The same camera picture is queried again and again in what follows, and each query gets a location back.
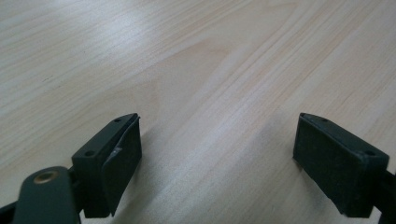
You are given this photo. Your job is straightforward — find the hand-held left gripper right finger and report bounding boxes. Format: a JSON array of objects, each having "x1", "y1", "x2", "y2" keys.
[{"x1": 292, "y1": 112, "x2": 390, "y2": 219}]

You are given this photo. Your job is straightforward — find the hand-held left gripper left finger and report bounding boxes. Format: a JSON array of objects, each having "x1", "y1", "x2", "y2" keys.
[{"x1": 71, "y1": 112, "x2": 143, "y2": 219}]

